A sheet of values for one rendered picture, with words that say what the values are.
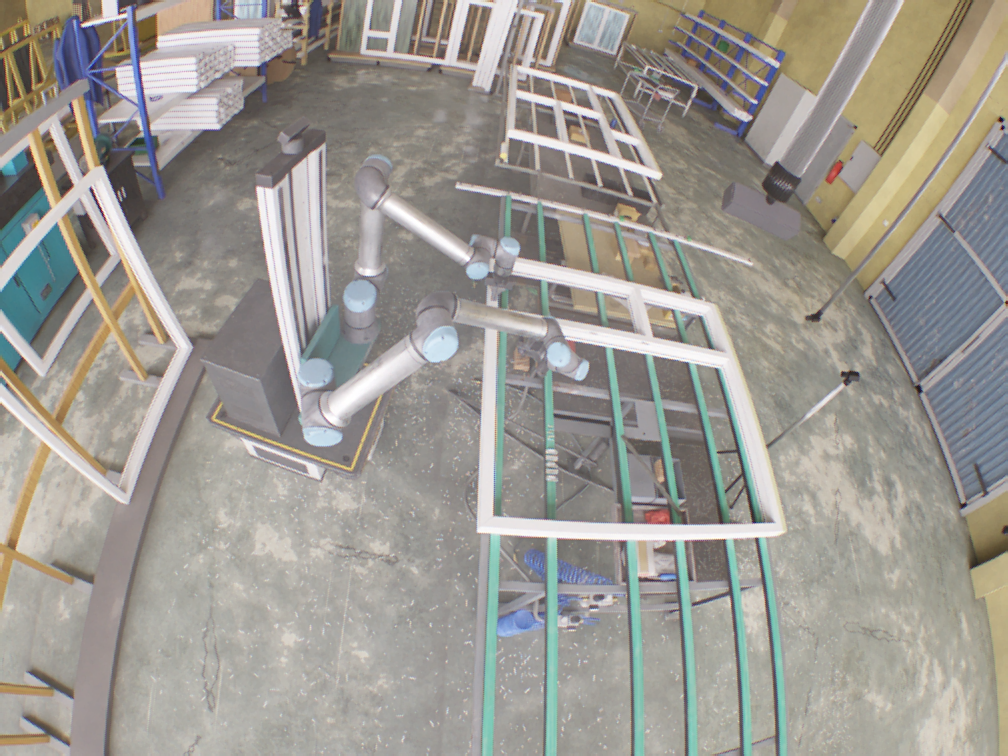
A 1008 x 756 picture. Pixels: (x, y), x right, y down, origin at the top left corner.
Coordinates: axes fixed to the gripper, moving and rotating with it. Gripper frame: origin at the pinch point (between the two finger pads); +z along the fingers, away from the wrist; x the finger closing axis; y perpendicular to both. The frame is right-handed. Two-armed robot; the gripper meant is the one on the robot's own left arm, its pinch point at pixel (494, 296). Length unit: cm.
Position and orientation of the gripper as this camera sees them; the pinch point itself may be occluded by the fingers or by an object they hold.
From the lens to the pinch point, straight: 222.2
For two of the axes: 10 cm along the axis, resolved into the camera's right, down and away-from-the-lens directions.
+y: 0.1, -8.1, 5.9
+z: -2.3, 5.7, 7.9
